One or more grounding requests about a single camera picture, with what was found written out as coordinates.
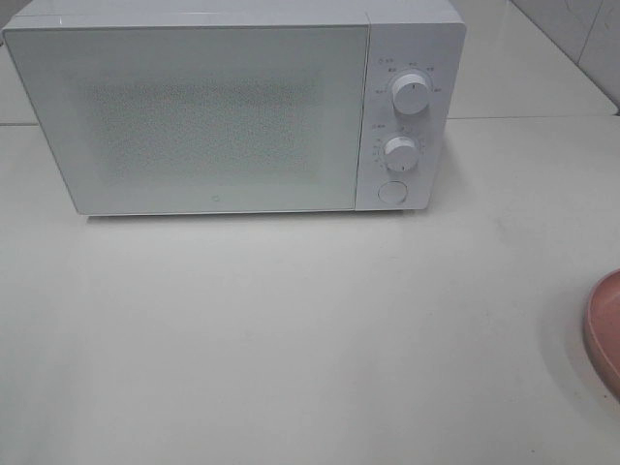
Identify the round white door button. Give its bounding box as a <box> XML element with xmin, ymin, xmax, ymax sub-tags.
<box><xmin>378</xmin><ymin>181</ymin><xmax>408</xmax><ymax>204</ymax></box>

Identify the white microwave door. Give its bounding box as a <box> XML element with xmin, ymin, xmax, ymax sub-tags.
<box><xmin>6</xmin><ymin>26</ymin><xmax>368</xmax><ymax>215</ymax></box>

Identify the pink round plate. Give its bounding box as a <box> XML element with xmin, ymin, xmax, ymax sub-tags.
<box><xmin>583</xmin><ymin>270</ymin><xmax>619</xmax><ymax>397</ymax></box>

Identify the lower white timer knob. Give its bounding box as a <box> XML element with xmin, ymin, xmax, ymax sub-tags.
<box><xmin>383</xmin><ymin>137</ymin><xmax>420</xmax><ymax>172</ymax></box>

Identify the upper white power knob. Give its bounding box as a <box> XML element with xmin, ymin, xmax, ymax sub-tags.
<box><xmin>390</xmin><ymin>70</ymin><xmax>430</xmax><ymax>115</ymax></box>

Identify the white microwave oven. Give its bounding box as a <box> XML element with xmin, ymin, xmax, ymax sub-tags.
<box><xmin>2</xmin><ymin>1</ymin><xmax>466</xmax><ymax>214</ymax></box>

